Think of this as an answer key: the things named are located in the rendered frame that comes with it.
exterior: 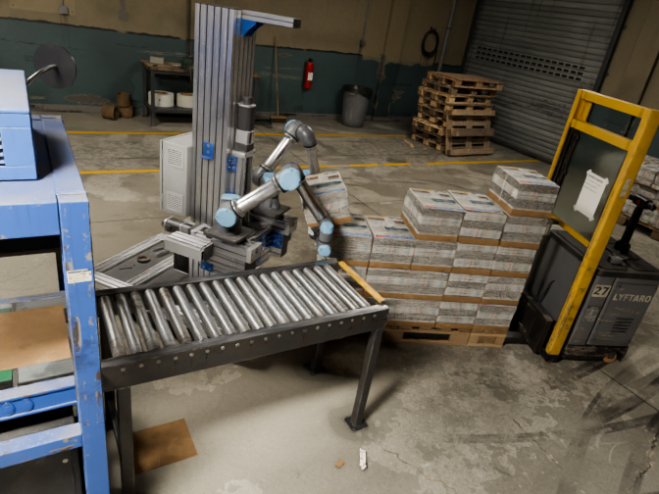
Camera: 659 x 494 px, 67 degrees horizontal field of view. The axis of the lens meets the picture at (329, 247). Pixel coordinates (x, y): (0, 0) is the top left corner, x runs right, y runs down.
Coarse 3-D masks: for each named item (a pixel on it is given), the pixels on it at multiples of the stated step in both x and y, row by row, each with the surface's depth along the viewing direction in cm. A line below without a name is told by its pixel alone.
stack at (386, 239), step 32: (352, 224) 332; (384, 224) 340; (320, 256) 352; (352, 256) 324; (384, 256) 327; (416, 256) 329; (448, 256) 333; (480, 256) 336; (384, 288) 338; (416, 288) 341; (448, 288) 344; (480, 288) 348; (416, 320) 354; (448, 320) 357
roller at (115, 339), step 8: (104, 296) 223; (104, 304) 218; (104, 312) 214; (112, 312) 215; (104, 320) 210; (112, 320) 209; (112, 328) 204; (112, 336) 200; (120, 336) 201; (112, 344) 196; (120, 344) 196; (112, 352) 194; (120, 352) 192
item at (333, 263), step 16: (240, 272) 259; (256, 272) 262; (112, 288) 230; (128, 288) 232; (144, 288) 233; (112, 304) 228; (128, 304) 232; (144, 304) 236; (160, 304) 241; (176, 304) 245
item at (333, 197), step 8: (336, 184) 318; (320, 192) 309; (328, 192) 307; (336, 192) 307; (344, 192) 308; (320, 200) 309; (328, 200) 309; (336, 200) 310; (344, 200) 311; (304, 208) 309; (328, 208) 312; (336, 208) 313; (344, 208) 313; (312, 216) 313; (336, 216) 315; (344, 216) 315
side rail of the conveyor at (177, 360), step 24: (360, 312) 242; (384, 312) 249; (240, 336) 212; (264, 336) 216; (288, 336) 223; (312, 336) 231; (336, 336) 239; (120, 360) 188; (144, 360) 191; (168, 360) 196; (192, 360) 202; (216, 360) 208; (240, 360) 215; (120, 384) 190
